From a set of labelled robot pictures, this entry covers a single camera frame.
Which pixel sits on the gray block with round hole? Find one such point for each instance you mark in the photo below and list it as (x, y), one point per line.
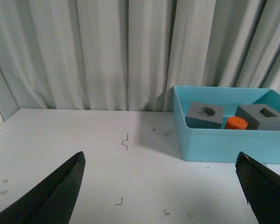
(204, 116)

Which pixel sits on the white curtain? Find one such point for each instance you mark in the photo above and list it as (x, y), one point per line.
(129, 54)

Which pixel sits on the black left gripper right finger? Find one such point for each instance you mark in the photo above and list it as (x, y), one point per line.
(261, 187)

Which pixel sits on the gray block with square hole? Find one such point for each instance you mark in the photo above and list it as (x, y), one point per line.
(259, 117)

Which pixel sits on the orange cylinder part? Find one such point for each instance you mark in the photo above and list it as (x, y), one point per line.
(236, 122)

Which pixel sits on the blue plastic box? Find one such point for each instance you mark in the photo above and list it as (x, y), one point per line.
(221, 145)

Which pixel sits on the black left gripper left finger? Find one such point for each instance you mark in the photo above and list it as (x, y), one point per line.
(52, 201)

